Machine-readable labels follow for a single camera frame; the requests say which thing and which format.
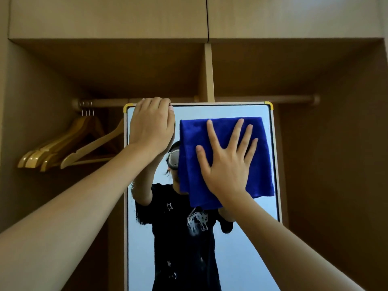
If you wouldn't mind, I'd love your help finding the person's left hand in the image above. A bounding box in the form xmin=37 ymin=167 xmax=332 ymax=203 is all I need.
xmin=129 ymin=97 xmax=176 ymax=157

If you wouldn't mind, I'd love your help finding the person's right hand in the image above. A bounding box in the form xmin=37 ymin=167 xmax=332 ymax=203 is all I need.
xmin=195 ymin=118 xmax=259 ymax=207

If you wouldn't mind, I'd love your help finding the blue cloth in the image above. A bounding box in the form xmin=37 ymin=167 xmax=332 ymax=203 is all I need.
xmin=178 ymin=117 xmax=276 ymax=211

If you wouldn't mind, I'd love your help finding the tall framed mirror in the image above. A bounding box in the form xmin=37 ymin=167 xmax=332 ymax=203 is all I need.
xmin=123 ymin=101 xmax=283 ymax=291

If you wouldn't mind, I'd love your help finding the person's left forearm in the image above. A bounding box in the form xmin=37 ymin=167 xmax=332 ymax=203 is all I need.
xmin=0 ymin=145 xmax=160 ymax=291

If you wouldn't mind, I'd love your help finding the person's right forearm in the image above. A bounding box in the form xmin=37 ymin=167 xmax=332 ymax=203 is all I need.
xmin=219 ymin=190 xmax=364 ymax=291

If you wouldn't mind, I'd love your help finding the wooden wardrobe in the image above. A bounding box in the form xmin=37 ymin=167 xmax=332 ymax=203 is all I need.
xmin=0 ymin=0 xmax=388 ymax=291

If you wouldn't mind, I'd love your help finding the wooden clothes rail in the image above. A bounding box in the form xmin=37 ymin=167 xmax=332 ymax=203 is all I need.
xmin=72 ymin=93 xmax=321 ymax=111

